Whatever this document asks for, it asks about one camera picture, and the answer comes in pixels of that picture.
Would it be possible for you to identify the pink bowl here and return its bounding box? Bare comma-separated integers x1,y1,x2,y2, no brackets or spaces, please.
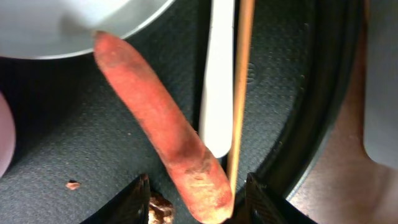
0,93,16,177

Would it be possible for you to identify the light blue plate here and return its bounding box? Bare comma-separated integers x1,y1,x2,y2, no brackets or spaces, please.
1,0,174,60

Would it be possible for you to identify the grey dishwasher rack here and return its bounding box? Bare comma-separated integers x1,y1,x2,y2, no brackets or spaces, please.
363,0,397,169

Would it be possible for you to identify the orange carrot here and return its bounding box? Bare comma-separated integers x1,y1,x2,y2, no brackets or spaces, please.
93,31,234,223

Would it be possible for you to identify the white plastic fork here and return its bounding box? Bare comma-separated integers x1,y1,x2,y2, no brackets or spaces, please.
198,0,235,158

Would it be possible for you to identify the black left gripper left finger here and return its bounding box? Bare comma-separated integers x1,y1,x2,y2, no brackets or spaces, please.
81,174,150,224

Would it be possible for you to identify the wooden chopstick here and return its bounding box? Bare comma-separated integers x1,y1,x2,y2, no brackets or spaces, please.
226,0,255,194

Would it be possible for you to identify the round black tray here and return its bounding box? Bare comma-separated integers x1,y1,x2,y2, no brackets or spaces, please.
1,0,363,224

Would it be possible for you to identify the brown food scrap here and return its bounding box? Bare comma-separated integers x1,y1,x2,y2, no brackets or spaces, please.
148,192,175,224

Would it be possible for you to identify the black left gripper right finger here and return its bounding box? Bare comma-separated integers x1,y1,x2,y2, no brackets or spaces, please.
229,173,316,224

